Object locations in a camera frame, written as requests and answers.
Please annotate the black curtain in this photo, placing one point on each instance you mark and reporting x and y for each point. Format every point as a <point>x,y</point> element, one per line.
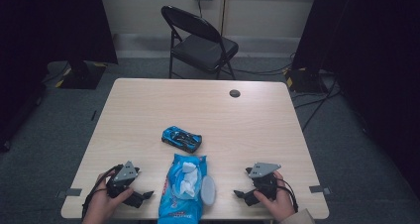
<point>373,52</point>
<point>49,35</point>

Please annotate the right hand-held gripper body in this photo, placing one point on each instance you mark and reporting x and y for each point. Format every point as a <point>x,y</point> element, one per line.
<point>264,181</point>

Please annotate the grey table grommet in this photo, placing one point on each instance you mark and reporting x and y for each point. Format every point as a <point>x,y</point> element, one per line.
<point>234,93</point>

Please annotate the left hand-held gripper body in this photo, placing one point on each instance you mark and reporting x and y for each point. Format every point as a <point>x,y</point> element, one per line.
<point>125,174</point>

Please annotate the grey tape strip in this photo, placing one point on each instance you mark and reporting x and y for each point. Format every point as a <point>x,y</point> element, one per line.
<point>319,189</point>
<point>71,192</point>

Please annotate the blue toy car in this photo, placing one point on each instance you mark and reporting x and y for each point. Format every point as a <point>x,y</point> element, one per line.
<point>181,138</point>

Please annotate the person's left hand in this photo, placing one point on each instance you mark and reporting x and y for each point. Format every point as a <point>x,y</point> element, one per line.
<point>99,204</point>

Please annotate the black folding chair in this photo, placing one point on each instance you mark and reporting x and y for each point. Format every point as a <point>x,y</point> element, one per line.
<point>204,49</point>

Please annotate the person's right hand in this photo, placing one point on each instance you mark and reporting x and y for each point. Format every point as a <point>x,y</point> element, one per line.
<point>279,205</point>

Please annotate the blue wet wipe packet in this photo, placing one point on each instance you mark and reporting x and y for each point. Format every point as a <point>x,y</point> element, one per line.
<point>175,207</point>

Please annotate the beige wall conduit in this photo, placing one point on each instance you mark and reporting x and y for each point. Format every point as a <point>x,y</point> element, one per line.
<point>224,12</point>

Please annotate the black stand base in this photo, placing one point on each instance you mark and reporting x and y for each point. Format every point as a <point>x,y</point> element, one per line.
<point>82,77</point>
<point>305,80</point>

